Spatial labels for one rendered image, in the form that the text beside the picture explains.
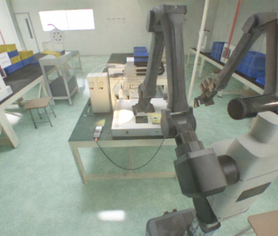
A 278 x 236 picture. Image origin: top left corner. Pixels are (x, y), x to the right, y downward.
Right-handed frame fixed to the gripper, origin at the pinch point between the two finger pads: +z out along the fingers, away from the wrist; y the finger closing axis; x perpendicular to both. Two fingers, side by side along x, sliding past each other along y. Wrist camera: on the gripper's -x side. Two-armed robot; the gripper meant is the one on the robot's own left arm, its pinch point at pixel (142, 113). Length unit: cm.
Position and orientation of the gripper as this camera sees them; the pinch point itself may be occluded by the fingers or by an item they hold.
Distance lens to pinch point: 106.1
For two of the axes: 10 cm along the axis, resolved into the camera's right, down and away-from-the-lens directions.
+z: -1.2, 4.5, 8.8
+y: -9.7, 1.3, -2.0
